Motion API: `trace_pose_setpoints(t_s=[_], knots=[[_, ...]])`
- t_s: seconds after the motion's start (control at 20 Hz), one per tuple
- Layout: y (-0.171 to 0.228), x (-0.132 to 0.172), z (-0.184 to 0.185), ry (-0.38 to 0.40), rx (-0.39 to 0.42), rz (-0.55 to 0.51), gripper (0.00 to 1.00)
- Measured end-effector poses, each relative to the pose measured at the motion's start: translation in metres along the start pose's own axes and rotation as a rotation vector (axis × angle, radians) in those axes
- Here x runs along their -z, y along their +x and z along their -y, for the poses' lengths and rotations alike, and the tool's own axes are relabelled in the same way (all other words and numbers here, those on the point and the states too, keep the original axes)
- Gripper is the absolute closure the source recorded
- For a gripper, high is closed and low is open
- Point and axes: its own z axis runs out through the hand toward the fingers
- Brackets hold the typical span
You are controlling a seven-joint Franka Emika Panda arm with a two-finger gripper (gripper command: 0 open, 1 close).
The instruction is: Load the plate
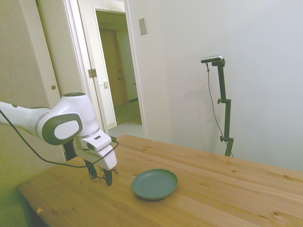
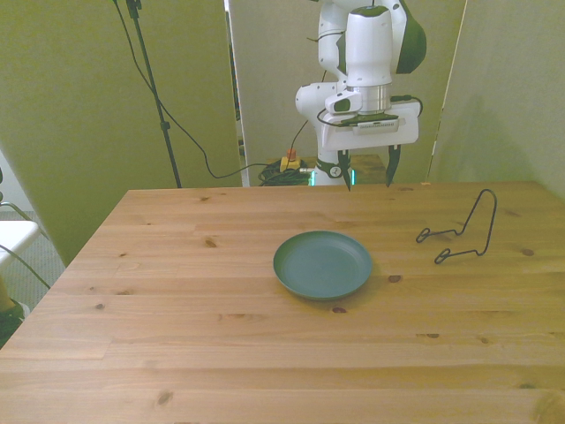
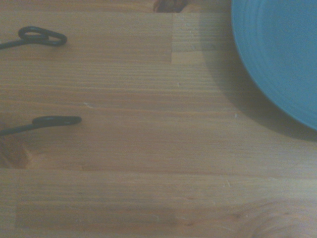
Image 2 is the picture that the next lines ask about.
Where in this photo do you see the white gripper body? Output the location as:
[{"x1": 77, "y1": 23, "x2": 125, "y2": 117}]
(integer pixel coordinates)
[{"x1": 320, "y1": 100, "x2": 421, "y2": 152}]

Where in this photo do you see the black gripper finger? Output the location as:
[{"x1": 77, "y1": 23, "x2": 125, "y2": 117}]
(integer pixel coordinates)
[
  {"x1": 385, "y1": 145, "x2": 401, "y2": 188},
  {"x1": 338, "y1": 149, "x2": 353, "y2": 193}
]

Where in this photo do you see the green round plate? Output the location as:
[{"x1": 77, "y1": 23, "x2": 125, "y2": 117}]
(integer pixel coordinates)
[{"x1": 272, "y1": 230, "x2": 374, "y2": 303}]

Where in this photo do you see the yellow emergency stop button box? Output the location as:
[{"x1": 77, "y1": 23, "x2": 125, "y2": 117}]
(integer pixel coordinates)
[{"x1": 280, "y1": 148, "x2": 302, "y2": 173}]

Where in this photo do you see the pale divider panel behind robot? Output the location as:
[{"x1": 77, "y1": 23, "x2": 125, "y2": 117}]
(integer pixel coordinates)
[{"x1": 225, "y1": 0, "x2": 468, "y2": 187}]

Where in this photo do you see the green divider panel with shadow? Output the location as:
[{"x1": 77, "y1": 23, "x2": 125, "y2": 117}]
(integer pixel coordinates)
[{"x1": 428, "y1": 0, "x2": 565, "y2": 196}]

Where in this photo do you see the black tripod stand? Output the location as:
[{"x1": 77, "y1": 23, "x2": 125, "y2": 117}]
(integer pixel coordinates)
[{"x1": 124, "y1": 0, "x2": 184, "y2": 189}]

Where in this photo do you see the wide green divider panel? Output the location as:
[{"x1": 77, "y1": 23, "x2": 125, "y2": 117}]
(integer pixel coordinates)
[{"x1": 0, "y1": 0, "x2": 245, "y2": 267}]

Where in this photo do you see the white chair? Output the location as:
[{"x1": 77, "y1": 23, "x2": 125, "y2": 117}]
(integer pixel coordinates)
[{"x1": 0, "y1": 201, "x2": 50, "y2": 271}]

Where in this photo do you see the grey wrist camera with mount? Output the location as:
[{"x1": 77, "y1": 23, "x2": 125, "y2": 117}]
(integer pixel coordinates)
[{"x1": 331, "y1": 112, "x2": 407, "y2": 135}]

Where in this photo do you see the coiled dark cable bundle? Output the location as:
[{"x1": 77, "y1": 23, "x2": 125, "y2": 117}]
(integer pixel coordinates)
[{"x1": 257, "y1": 162, "x2": 311, "y2": 187}]

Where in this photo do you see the black wire plate stand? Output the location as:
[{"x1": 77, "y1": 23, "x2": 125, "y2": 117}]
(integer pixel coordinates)
[{"x1": 415, "y1": 188, "x2": 499, "y2": 266}]

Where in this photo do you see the long black tripod cable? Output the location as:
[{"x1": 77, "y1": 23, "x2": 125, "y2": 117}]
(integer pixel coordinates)
[{"x1": 111, "y1": 0, "x2": 283, "y2": 180}]

